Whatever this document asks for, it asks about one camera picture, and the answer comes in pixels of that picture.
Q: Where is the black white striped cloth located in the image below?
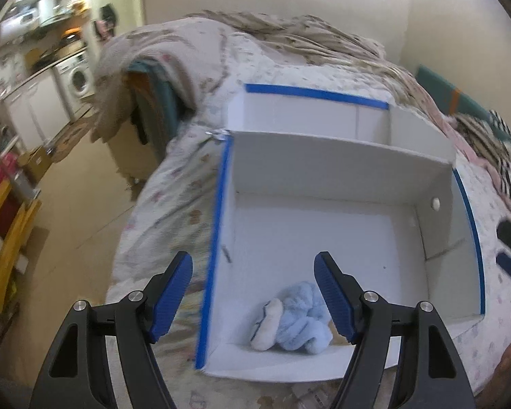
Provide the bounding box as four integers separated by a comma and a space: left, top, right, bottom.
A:
453, 110, 511, 199

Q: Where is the teal orange cushion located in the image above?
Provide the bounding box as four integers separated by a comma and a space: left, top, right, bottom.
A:
415, 65, 490, 120

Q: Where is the brown cardboard box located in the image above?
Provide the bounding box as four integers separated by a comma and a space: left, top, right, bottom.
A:
17, 146, 52, 185

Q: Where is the light blue fluffy sock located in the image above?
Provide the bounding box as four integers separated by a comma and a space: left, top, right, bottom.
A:
249, 282, 333, 354

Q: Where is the white washing machine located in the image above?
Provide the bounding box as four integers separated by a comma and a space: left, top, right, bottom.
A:
54, 52, 95, 113

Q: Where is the white cardboard box blue tape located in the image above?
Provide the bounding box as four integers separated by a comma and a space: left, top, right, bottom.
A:
196, 84, 485, 382

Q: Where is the floral patterned bed quilt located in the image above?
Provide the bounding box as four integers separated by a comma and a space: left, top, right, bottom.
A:
93, 12, 511, 408

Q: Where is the yellow wooden rack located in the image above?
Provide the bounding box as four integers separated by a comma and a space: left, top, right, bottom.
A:
0, 179, 42, 314

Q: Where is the white kitchen cabinet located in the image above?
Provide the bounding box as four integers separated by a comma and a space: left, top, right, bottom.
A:
3, 69, 70, 151

